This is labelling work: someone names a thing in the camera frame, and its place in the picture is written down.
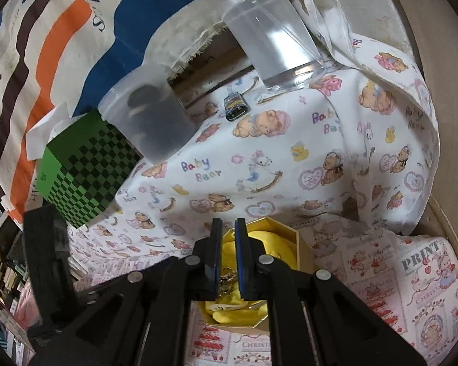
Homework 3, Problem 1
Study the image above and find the clear pump bottle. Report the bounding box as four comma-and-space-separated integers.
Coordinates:
203, 0, 329, 91

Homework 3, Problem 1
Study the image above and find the striped blue orange blanket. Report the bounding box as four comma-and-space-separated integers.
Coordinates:
0, 0, 230, 220

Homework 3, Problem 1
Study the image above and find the red festive print cloth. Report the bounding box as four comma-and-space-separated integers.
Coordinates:
69, 213, 458, 366

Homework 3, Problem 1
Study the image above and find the white paper sheet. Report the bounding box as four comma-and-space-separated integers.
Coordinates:
25, 102, 75, 161

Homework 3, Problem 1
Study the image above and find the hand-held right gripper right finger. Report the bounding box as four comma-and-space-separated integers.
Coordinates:
234, 217, 427, 366

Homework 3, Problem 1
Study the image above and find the translucent plastic cup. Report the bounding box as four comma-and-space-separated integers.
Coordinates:
97, 63, 198, 165

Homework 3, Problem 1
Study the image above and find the bear print white cloth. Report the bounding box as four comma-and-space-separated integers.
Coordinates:
67, 0, 442, 262

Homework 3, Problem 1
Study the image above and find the yellow cloth lining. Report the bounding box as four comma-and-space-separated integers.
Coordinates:
204, 228, 300, 323

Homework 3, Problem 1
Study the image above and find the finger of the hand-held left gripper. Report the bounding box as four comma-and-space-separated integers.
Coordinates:
21, 206, 82, 346

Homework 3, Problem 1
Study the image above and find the gold chain jewelry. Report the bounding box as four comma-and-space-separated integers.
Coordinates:
218, 267, 240, 299

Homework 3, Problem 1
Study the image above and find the green black checkered box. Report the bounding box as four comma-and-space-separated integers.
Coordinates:
36, 109, 144, 230

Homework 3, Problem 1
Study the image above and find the yellow octagonal jewelry box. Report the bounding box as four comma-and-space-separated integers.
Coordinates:
198, 215, 316, 329

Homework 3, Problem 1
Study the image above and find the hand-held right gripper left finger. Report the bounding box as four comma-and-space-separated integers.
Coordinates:
30, 217, 224, 366

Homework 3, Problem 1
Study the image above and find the bookshelf with books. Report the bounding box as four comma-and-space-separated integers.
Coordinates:
0, 168, 37, 353

